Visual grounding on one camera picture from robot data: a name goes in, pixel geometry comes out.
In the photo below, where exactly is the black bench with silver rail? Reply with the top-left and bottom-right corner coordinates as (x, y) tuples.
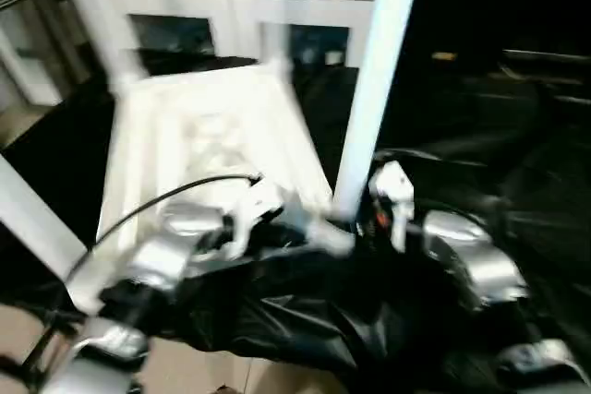
(499, 43), (591, 105)

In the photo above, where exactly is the black plastic mat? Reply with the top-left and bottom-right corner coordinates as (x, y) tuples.
(0, 43), (591, 394)

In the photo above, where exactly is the grey metal stand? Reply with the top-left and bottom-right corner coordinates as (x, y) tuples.
(0, 0), (89, 109)

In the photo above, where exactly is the white plastic table top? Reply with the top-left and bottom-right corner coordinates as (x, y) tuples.
(65, 62), (357, 314)

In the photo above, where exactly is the white plastic table leg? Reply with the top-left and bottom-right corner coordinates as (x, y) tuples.
(54, 0), (149, 96)
(259, 0), (298, 81)
(0, 152), (89, 281)
(331, 0), (428, 225)

